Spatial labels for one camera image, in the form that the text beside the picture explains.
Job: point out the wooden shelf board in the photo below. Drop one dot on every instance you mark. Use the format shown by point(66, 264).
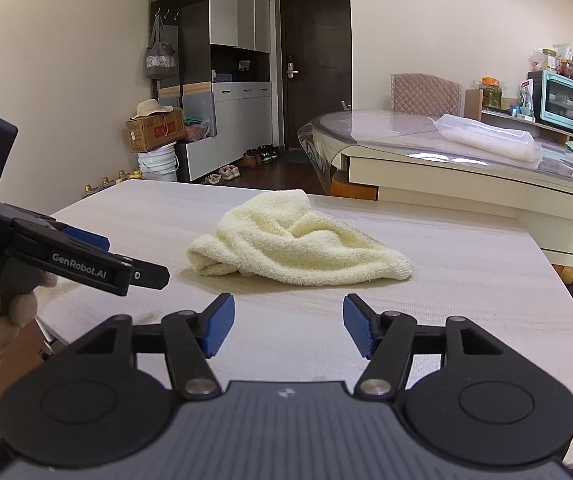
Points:
point(541, 127)

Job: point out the brown leather shoe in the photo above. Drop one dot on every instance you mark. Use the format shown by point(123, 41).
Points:
point(250, 158)

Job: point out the cardboard box red print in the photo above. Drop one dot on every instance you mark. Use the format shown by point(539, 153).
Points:
point(154, 132)

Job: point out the dark wooden door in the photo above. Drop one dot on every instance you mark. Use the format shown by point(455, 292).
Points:
point(316, 60)

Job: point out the grey hanging bag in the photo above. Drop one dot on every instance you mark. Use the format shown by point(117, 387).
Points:
point(160, 62)

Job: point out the red white packet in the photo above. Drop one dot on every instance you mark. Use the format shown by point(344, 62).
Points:
point(526, 97)

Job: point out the teal toaster oven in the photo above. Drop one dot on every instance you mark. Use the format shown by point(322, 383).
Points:
point(561, 100)

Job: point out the red contents jar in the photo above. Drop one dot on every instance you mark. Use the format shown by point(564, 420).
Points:
point(565, 67)

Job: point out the clear plastic bag white contents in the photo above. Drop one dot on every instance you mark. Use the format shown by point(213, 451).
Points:
point(486, 140)

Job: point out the orange lid jar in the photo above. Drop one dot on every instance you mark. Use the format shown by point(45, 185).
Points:
point(491, 94)

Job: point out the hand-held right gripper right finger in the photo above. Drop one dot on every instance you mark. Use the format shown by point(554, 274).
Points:
point(359, 325)

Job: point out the pink plastic bag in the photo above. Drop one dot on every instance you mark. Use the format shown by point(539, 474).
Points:
point(196, 132)

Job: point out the cream dining table glass cover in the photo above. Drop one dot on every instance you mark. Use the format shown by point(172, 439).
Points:
point(466, 180)

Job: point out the black white sneaker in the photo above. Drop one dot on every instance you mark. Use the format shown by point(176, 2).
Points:
point(268, 155)

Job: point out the straw hat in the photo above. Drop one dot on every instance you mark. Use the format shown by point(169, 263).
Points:
point(149, 108)

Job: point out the cream terry towel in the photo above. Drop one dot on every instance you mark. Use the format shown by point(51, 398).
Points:
point(291, 245)

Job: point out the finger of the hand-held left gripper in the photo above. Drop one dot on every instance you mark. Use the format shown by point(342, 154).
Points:
point(86, 240)
point(116, 272)

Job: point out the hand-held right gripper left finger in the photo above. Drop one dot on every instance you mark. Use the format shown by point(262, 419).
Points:
point(219, 325)

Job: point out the pink sandal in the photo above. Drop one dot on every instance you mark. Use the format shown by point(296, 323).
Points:
point(212, 179)

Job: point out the small brown cardboard box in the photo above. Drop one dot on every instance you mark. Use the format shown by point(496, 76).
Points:
point(474, 105)

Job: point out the grey white hallway cabinet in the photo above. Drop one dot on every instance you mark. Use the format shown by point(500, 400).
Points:
point(236, 15)

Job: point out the orange round stool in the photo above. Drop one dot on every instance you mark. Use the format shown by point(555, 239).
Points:
point(354, 187)

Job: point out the white pink sneaker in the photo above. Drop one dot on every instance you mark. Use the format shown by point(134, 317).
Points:
point(230, 172)

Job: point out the white plastic bucket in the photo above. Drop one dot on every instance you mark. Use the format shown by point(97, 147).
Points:
point(157, 165)

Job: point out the yellow object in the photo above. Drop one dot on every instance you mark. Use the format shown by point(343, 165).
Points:
point(569, 274)

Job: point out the quilted beige chair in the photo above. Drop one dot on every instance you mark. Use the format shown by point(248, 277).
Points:
point(424, 95)

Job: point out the clear jar yellow lid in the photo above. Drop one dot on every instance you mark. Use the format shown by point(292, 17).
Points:
point(549, 60)

